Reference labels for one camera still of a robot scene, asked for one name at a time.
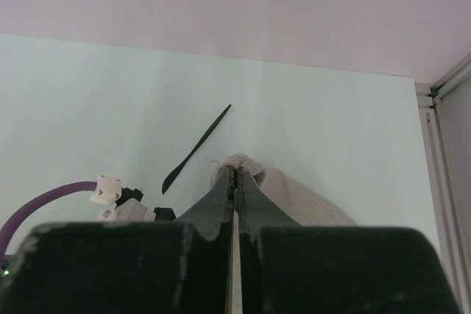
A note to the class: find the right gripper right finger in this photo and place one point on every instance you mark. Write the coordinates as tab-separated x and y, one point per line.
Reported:
255	209

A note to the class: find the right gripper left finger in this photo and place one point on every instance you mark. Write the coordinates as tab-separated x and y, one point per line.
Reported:
215	208

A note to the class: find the grey cloth napkin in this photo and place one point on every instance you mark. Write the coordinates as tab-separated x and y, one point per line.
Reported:
299	202

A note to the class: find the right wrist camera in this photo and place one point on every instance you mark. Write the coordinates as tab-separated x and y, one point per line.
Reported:
124	204

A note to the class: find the right side aluminium rail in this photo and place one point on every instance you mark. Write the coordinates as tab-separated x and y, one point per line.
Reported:
450	226

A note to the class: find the right aluminium frame post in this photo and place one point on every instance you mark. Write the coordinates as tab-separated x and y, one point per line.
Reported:
456	78

